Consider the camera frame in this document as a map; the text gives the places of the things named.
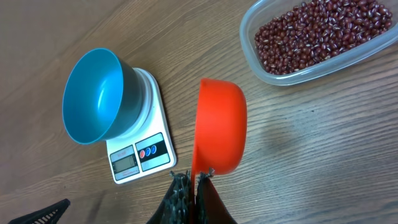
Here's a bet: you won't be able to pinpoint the red scoop blue handle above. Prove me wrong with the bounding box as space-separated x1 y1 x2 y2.
189 78 248 223

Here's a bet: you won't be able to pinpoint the blue bowl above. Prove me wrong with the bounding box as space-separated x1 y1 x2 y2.
62 48 144 144

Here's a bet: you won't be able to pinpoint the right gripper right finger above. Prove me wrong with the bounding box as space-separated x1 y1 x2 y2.
195 168 237 224

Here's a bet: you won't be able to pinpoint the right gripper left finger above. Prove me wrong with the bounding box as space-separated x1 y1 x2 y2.
147 170 193 224

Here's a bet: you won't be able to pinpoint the clear plastic container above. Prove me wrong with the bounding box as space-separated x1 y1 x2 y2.
239 0 397 86

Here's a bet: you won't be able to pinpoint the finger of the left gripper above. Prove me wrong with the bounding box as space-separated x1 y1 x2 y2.
9 198 70 224

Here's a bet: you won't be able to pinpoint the white digital kitchen scale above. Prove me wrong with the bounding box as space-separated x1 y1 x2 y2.
106 68 177 184

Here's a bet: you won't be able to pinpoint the red adzuki beans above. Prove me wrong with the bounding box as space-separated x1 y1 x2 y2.
254 0 393 75

